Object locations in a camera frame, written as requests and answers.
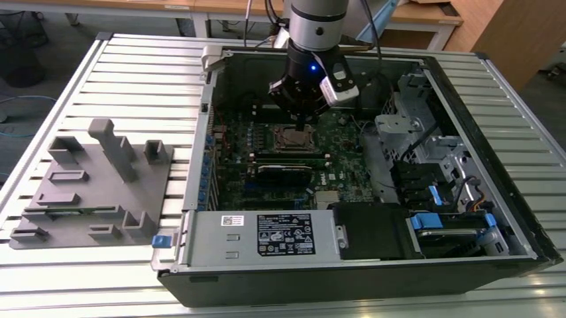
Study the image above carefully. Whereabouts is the silver CPU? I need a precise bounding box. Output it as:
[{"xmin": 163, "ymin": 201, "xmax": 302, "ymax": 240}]
[{"xmin": 282, "ymin": 129, "xmax": 312, "ymax": 146}]

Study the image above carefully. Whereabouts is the black plastic shroud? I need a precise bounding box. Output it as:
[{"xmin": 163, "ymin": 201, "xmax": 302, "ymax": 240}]
[{"xmin": 332, "ymin": 202, "xmax": 426, "ymax": 261}]

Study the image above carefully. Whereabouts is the thin grey cable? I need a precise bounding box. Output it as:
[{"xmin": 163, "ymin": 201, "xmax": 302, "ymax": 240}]
[{"xmin": 245, "ymin": 0, "xmax": 292, "ymax": 47}]

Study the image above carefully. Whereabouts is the wooden cabinet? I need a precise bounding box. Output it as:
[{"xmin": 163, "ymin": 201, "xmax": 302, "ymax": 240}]
[{"xmin": 456, "ymin": 0, "xmax": 566, "ymax": 90}]

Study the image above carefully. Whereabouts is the black PC case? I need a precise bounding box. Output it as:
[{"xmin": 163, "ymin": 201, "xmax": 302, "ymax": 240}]
[{"xmin": 150, "ymin": 44, "xmax": 565, "ymax": 309}]

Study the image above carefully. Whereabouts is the silver chipset heatsink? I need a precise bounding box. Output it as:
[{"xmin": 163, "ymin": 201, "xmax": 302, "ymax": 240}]
[{"xmin": 314, "ymin": 190, "xmax": 342, "ymax": 203}]

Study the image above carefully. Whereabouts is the black and white webcam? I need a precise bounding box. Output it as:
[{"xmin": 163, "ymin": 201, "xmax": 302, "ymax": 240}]
[
  {"xmin": 318, "ymin": 61, "xmax": 361, "ymax": 107},
  {"xmin": 268, "ymin": 81, "xmax": 290, "ymax": 97}
]

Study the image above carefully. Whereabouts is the long wooden desk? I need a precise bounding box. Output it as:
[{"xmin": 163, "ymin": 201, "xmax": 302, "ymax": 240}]
[{"xmin": 0, "ymin": 0, "xmax": 290, "ymax": 39}]

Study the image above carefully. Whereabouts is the hard disk in blue carrier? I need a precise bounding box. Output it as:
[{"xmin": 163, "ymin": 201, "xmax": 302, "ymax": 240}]
[{"xmin": 409, "ymin": 213, "xmax": 481, "ymax": 239}]

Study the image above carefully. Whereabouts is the pale blue teach pendant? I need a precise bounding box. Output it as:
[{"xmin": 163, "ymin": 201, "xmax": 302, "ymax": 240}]
[{"xmin": 356, "ymin": 0, "xmax": 402, "ymax": 46}]

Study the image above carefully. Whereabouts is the thin black cable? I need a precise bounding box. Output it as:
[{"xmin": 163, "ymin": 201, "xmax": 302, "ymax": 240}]
[{"xmin": 400, "ymin": 119, "xmax": 440, "ymax": 163}]

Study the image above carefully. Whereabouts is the silver power supply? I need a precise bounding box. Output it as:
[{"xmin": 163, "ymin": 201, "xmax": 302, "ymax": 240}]
[{"xmin": 170, "ymin": 209, "xmax": 345, "ymax": 269}]

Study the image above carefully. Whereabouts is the silver socket cover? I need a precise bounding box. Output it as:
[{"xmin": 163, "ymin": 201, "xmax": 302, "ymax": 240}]
[{"xmin": 274, "ymin": 125, "xmax": 320, "ymax": 150}]

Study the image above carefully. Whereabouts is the CPU socket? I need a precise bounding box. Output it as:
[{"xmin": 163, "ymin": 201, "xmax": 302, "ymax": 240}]
[{"xmin": 270, "ymin": 123, "xmax": 324, "ymax": 155}]

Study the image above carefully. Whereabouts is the green motherboard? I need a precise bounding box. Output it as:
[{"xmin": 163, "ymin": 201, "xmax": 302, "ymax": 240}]
[{"xmin": 206, "ymin": 109, "xmax": 386, "ymax": 211}]

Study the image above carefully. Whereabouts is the black bin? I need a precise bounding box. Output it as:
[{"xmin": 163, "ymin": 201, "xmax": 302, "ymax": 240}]
[{"xmin": 0, "ymin": 9, "xmax": 50, "ymax": 89}]

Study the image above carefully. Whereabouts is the blue bay latch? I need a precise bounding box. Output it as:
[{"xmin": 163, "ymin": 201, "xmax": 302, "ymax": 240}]
[{"xmin": 480, "ymin": 213, "xmax": 508, "ymax": 256}]

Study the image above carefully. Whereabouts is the short black cable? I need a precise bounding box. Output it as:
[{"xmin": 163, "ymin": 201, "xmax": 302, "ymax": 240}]
[{"xmin": 456, "ymin": 175, "xmax": 481, "ymax": 208}]

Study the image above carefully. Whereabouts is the green RAM stick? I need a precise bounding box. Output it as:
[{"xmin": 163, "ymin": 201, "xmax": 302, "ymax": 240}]
[
  {"xmin": 255, "ymin": 156, "xmax": 332, "ymax": 166},
  {"xmin": 25, "ymin": 205, "xmax": 119, "ymax": 216}
]

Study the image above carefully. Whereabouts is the silver metal drive cage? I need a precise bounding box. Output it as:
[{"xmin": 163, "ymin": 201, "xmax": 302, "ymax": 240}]
[{"xmin": 374, "ymin": 72, "xmax": 444, "ymax": 166}]

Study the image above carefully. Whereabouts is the grey parts rack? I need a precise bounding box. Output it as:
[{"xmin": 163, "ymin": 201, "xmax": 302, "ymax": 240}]
[{"xmin": 7, "ymin": 118, "xmax": 177, "ymax": 250}]

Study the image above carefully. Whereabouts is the black chair base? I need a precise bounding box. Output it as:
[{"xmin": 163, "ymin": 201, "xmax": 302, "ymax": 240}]
[{"xmin": 537, "ymin": 42, "xmax": 566, "ymax": 80}]

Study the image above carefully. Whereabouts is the blue floor cable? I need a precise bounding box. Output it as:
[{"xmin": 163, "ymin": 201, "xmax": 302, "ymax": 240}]
[{"xmin": 0, "ymin": 95, "xmax": 59, "ymax": 137}]

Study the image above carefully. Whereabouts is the small wooden desk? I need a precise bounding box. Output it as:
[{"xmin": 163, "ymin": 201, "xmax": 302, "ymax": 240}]
[{"xmin": 389, "ymin": 0, "xmax": 465, "ymax": 51}]

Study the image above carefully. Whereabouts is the black graphics card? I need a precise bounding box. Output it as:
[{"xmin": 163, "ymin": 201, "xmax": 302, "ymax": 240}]
[{"xmin": 255, "ymin": 164, "xmax": 314, "ymax": 188}]

